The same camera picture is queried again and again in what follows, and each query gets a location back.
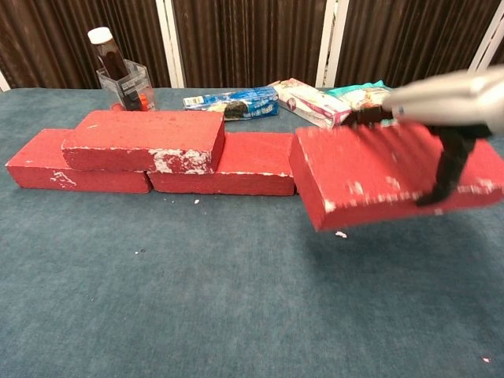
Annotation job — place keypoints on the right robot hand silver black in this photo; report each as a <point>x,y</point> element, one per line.
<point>453,102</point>

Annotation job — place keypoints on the brown corrugated partition panel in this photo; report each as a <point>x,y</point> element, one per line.
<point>500,53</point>
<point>252,39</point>
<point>47,47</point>
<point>409,39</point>

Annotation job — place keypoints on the teal snack bag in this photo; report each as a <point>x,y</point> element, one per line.
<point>354,96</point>

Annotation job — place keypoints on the white and pink snack box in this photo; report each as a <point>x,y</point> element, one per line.
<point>315,106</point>

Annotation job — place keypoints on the blue cookie box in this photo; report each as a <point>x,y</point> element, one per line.
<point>252,102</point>

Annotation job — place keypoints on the small orange red item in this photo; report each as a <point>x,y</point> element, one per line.
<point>146,102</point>

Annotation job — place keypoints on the clear plastic square holder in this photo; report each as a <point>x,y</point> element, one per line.
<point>138,76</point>

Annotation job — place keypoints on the blue felt table cover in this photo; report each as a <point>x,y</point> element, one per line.
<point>197,295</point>

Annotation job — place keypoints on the brown bottle with white cap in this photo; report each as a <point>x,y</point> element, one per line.
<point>108,55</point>

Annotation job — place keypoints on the white partition frame post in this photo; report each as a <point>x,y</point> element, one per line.
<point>327,43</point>
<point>488,43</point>
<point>3,82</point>
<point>172,43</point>

